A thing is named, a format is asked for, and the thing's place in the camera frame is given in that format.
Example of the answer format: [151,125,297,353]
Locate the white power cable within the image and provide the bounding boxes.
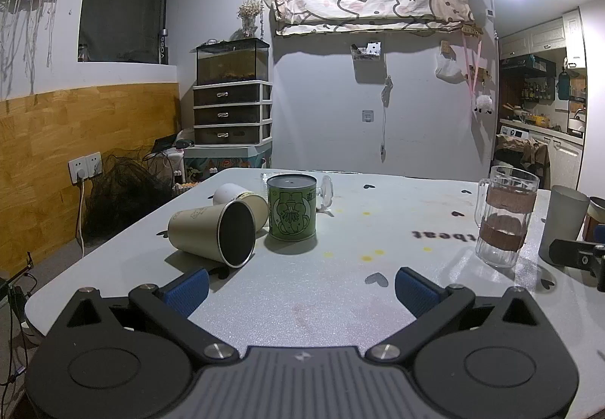
[77,178,87,259]

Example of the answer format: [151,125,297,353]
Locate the white wall socket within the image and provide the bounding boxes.
[68,152,103,186]

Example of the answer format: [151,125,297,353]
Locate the white washing machine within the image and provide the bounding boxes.
[496,125,531,150]

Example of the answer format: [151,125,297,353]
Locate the white hanging wall cable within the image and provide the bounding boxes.
[379,75,394,163]

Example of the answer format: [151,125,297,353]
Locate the small wall shelf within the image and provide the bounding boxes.
[350,40,383,62]

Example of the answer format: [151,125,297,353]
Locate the black laptop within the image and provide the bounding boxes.
[150,134,179,154]

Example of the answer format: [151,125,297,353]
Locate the white kitchen wall cabinets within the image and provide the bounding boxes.
[499,9,587,65]

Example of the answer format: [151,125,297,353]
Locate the glass mug with brown bands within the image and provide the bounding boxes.
[475,165,540,269]

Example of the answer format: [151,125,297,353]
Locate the white paper cup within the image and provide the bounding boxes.
[213,183,269,232]

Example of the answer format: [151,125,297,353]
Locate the beige metal cup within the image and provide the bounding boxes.
[168,200,257,269]

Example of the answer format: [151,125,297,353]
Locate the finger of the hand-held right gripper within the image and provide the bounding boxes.
[549,238,605,292]

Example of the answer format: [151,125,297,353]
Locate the brown cup at edge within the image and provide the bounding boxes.
[583,196,605,241]

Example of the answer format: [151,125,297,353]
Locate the grey frosted cup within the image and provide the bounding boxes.
[538,185,591,265]

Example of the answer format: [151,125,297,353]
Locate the white plastic drawer unit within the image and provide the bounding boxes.
[192,81,274,146]

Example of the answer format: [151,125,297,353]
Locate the white plastic bag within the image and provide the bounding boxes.
[435,53,462,81]

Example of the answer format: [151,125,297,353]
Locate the pink ribbon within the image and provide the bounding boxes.
[462,32,484,110]

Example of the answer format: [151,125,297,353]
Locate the glass fish tank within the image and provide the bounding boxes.
[195,38,270,85]

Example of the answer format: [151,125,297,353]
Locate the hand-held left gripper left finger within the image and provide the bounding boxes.
[47,268,238,363]

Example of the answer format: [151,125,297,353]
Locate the black mesh netting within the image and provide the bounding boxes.
[84,153,175,239]

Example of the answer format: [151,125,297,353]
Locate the vase with dried flowers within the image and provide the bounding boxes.
[237,0,264,40]

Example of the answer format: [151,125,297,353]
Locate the small clear glass cup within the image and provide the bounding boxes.
[315,175,335,213]

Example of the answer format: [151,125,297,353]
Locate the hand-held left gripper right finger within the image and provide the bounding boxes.
[366,266,558,361]

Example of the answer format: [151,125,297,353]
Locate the green printed can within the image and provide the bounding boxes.
[267,174,318,242]

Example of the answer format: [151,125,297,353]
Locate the colourful printed cabinet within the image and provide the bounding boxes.
[183,142,273,181]

